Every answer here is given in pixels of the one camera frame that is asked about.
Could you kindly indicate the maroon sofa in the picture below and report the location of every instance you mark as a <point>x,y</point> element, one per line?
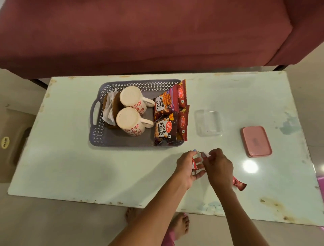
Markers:
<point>151,33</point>

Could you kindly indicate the person's left foot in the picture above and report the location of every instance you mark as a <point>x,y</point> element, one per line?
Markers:
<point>133,215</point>

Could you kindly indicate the clear plastic container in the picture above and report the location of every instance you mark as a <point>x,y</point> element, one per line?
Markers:
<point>208,123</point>

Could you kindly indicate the pink object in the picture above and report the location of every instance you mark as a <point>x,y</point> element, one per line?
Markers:
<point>321,187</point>

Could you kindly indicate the dark peanut snack packet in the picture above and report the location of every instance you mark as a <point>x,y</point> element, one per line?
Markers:
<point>164,130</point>

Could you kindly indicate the small red snack packet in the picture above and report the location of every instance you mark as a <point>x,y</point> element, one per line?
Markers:
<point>239,183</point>

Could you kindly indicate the person's left forearm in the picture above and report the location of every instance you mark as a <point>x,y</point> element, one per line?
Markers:
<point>151,218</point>

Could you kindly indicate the pink plastic lid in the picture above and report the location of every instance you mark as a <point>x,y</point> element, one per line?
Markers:
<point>256,141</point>

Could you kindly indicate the person's left hand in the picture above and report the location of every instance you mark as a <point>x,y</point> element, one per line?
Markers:
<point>183,168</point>

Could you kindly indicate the person's left fingers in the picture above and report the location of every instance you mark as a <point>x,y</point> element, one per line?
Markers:
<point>198,167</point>

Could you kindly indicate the person's right foot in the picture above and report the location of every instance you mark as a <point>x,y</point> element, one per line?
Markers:
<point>180,225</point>

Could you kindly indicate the white paper napkin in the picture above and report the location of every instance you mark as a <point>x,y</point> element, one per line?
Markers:
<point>109,107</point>

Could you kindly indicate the person's right forearm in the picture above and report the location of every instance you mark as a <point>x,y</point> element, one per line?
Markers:
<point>238,218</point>

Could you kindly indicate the white cup with red flowers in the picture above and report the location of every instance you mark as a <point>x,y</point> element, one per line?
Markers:
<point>129,120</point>
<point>131,97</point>

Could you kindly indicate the brown coaster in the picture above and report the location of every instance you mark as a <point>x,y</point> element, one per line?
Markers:
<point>115,105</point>

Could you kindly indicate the grey perforated plastic tray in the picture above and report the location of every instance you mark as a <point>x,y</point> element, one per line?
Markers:
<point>119,138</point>

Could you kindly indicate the person's right fingers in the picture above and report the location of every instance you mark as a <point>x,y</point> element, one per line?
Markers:
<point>215,153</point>

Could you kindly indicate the person's foot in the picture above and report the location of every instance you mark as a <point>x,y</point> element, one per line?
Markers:
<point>180,225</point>
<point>133,215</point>

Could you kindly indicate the brown plastic stool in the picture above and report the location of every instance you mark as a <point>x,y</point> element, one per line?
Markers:
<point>12,142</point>

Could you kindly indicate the orange and purple nut packet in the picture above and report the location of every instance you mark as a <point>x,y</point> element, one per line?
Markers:
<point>164,104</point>

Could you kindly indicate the person's right hand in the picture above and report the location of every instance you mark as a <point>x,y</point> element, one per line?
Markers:
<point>219,171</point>

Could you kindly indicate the pink trousers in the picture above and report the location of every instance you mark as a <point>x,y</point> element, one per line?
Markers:
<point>168,238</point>

